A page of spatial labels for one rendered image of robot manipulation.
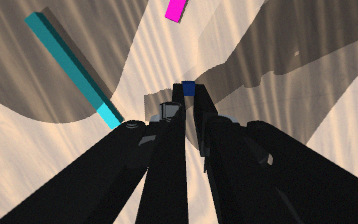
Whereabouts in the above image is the small blue block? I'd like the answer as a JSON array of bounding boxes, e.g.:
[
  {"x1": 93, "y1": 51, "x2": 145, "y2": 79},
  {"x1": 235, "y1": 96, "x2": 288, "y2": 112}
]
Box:
[{"x1": 182, "y1": 81, "x2": 195, "y2": 96}]

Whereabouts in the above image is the turquoise rod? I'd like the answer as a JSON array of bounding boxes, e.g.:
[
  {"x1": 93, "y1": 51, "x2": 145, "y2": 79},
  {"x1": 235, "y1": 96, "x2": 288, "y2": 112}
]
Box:
[{"x1": 24, "y1": 12, "x2": 124, "y2": 130}]

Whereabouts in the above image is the small magenta block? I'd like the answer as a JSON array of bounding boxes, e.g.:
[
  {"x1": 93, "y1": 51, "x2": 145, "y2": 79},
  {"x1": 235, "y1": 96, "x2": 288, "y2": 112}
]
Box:
[{"x1": 165, "y1": 0, "x2": 186, "y2": 23}]

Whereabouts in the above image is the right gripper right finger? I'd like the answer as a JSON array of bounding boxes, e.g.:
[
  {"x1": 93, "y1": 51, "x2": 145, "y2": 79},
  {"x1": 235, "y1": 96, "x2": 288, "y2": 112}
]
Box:
[{"x1": 193, "y1": 84, "x2": 358, "y2": 224}]

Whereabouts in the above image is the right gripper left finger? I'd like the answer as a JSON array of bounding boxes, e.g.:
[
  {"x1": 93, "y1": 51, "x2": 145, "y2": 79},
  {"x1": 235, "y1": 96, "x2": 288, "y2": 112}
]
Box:
[{"x1": 0, "y1": 84, "x2": 189, "y2": 224}]

